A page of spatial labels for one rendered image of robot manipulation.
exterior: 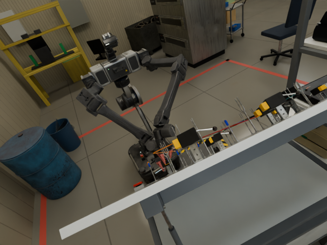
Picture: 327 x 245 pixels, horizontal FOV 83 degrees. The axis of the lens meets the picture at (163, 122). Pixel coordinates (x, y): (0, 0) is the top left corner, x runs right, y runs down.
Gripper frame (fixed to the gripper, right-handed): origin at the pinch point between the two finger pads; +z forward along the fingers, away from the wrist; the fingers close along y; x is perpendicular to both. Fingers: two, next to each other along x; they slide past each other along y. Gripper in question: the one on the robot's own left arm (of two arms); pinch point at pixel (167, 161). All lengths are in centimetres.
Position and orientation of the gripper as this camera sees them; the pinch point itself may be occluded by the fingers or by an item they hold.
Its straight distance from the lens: 109.8
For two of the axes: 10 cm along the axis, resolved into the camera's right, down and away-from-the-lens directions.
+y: 8.7, -3.2, 3.7
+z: 2.9, 9.5, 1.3
